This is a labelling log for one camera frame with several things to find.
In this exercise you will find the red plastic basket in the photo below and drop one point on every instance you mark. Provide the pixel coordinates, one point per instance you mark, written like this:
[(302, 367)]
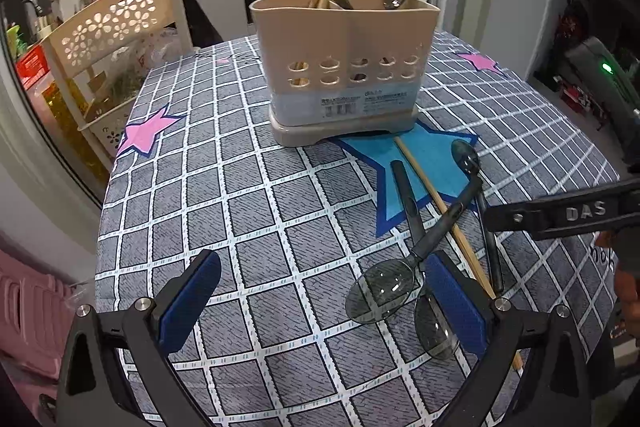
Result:
[(32, 67)]

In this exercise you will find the person's right hand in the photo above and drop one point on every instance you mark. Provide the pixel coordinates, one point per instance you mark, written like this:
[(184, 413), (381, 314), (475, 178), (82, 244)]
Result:
[(629, 297)]

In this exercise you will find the pink plastic stool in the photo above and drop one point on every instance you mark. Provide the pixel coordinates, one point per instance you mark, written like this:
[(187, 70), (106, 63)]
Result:
[(30, 317)]

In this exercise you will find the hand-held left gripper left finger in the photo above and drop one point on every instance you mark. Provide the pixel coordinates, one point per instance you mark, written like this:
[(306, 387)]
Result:
[(190, 302)]

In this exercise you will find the crumpled white plastic bag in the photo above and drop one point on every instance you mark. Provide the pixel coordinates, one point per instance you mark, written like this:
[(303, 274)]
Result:
[(160, 49)]

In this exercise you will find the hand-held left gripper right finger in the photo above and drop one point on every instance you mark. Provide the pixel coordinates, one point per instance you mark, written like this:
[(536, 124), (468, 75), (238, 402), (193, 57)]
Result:
[(455, 302)]

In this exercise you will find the white flower-pattern basket cart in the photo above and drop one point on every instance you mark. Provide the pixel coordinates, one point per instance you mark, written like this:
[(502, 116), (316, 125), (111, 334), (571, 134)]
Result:
[(110, 19)]

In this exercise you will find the red and black pile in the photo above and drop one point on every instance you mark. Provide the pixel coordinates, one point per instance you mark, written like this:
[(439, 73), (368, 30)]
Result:
[(570, 57)]

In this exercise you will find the yellow plastic crate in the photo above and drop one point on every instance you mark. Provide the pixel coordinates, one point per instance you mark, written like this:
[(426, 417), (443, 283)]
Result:
[(70, 122)]

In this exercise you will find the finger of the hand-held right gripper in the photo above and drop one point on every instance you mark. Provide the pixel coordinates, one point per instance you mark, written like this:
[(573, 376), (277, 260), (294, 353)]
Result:
[(507, 217)]

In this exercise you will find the grey checked star tablecloth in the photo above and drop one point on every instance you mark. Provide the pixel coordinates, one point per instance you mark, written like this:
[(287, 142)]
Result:
[(250, 207)]

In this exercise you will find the black kitchen faucet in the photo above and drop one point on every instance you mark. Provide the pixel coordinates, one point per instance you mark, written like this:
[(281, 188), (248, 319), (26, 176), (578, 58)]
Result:
[(34, 7)]

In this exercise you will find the beige plastic utensil holder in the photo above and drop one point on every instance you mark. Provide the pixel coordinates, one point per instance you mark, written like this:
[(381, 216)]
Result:
[(300, 32)]

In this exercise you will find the grey device with green light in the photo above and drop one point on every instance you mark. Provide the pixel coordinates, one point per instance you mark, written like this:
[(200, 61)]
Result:
[(600, 77)]

